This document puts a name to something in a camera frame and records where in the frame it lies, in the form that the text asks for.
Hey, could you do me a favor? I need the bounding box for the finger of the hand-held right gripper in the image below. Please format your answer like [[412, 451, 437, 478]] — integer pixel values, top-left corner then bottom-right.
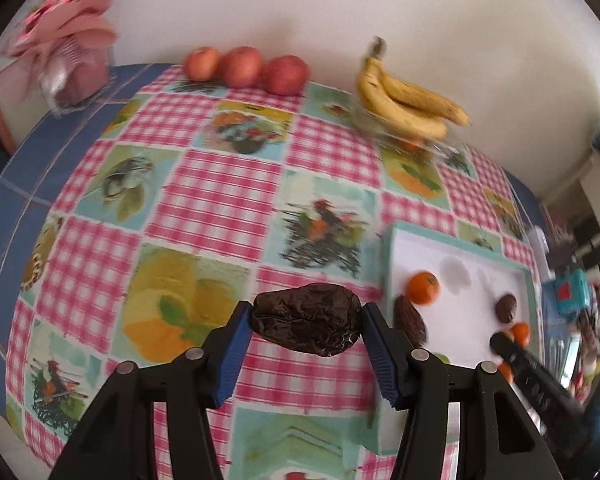
[[489, 331, 536, 381]]

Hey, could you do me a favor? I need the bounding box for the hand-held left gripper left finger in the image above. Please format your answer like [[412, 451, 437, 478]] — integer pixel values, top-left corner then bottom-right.
[[47, 301, 255, 480]]

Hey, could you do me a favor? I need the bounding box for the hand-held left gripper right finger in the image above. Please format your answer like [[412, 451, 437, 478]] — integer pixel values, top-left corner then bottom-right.
[[362, 302, 566, 480]]

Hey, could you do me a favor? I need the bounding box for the large dark red date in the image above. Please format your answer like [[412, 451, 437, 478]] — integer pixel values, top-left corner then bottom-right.
[[495, 293, 518, 324]]

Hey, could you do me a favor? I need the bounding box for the white tray with teal rim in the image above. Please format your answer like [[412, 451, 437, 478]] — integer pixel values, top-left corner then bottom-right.
[[367, 220, 538, 456]]

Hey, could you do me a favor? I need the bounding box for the wrinkled dark date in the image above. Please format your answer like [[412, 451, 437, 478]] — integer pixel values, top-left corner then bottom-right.
[[251, 283, 362, 357], [394, 294, 428, 348]]

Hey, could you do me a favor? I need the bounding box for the orange tangerine with green stem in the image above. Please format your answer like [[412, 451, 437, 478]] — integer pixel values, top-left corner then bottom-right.
[[406, 270, 441, 306]]

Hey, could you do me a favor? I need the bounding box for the teal toy box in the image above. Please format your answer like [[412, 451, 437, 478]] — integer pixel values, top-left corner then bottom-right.
[[552, 268, 593, 316]]

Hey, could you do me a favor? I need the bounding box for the white power strip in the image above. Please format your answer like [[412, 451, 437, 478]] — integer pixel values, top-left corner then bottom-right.
[[527, 226, 551, 281]]

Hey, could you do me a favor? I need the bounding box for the pink checked fruit-print tablecloth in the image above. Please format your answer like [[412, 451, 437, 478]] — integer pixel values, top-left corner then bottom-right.
[[5, 62, 548, 480]]

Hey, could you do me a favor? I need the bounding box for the glass fruit bowl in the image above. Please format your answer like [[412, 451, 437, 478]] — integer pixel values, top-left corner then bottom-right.
[[352, 102, 468, 163]]

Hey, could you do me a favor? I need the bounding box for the yellow banana bunch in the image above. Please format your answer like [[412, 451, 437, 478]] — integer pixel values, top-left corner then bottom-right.
[[356, 36, 472, 141]]

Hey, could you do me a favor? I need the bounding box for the red apple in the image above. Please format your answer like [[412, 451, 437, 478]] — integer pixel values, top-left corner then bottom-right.
[[184, 46, 222, 82], [260, 55, 309, 97], [219, 46, 265, 89]]

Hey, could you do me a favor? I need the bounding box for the clear plastic box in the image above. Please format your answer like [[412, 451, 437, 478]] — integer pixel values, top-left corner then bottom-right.
[[35, 40, 118, 113]]

